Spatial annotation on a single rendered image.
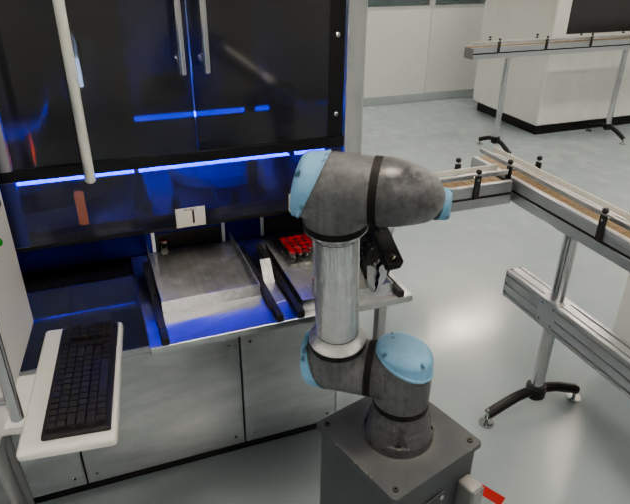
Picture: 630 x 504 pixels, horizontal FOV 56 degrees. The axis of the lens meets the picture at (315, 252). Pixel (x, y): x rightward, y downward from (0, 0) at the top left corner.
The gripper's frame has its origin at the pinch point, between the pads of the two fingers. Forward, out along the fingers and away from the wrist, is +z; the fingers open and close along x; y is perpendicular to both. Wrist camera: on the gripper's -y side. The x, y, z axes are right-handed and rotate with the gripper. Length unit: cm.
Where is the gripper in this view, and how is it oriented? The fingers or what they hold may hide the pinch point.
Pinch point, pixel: (375, 288)
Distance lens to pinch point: 159.5
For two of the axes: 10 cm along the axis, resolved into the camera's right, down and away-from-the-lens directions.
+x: -9.4, 1.6, -3.1
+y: -3.5, -4.4, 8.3
